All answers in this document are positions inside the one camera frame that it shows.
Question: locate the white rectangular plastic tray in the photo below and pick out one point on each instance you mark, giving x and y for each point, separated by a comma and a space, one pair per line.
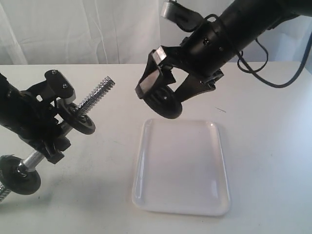
180, 169

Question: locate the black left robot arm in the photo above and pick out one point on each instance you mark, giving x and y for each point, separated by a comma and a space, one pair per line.
3, 80

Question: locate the black weight plate nut end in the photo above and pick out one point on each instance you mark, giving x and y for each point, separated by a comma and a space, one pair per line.
22, 183

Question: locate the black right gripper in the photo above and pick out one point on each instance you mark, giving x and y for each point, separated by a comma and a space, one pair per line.
201, 55

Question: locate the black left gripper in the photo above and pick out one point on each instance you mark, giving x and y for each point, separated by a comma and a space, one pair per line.
34, 121

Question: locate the chrome threaded dumbbell bar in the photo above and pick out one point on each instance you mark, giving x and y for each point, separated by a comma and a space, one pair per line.
29, 164

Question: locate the black weight plate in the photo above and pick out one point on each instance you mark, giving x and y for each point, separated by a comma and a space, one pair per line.
163, 102

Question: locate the white backdrop curtain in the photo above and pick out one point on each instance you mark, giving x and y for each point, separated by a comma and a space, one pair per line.
83, 31

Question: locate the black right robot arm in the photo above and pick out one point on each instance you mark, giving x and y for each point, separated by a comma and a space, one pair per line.
257, 16

